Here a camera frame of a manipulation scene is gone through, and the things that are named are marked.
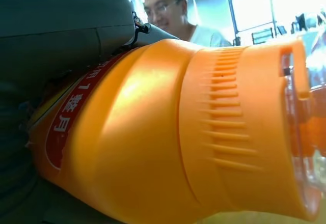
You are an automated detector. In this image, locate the orange detergent bottle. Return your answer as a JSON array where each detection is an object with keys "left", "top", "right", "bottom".
[{"left": 26, "top": 38, "right": 326, "bottom": 224}]

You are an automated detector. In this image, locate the dark computer monitor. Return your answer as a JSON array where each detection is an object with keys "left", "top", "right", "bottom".
[{"left": 251, "top": 27, "right": 274, "bottom": 45}]

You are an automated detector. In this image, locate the person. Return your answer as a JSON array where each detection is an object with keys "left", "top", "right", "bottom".
[{"left": 141, "top": 0, "right": 232, "bottom": 48}]

